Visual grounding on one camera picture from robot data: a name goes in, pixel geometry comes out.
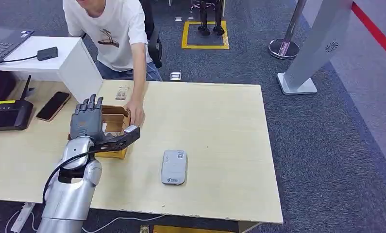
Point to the person's left hand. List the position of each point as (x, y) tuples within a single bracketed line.
[(136, 112)]

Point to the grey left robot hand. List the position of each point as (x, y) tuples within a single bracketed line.
[(86, 123)]

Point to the printed card stack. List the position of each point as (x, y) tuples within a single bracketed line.
[(122, 93)]

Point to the wooden compartment card box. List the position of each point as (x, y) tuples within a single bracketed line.
[(115, 154)]

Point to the black smartphone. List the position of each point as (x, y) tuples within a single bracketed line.
[(53, 106)]

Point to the white desk riser shelf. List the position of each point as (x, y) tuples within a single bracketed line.
[(80, 77)]

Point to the silver floor socket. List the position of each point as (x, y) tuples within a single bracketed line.
[(175, 76)]

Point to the grey card reader device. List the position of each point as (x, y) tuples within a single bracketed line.
[(174, 168)]

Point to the person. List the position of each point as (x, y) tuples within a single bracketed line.
[(115, 38)]

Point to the black router with antenna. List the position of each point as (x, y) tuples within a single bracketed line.
[(7, 117)]

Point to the black power adapter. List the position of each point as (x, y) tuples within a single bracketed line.
[(47, 53)]

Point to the yellow floor tape square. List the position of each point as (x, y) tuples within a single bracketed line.
[(184, 35)]

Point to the white power strip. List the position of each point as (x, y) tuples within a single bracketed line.
[(20, 218)]

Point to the black humanoid robot legs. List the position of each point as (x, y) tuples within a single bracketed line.
[(204, 18)]

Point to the grey kiosk stand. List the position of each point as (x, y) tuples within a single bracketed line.
[(318, 41)]

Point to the chrome stanchion post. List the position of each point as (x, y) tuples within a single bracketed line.
[(283, 49)]

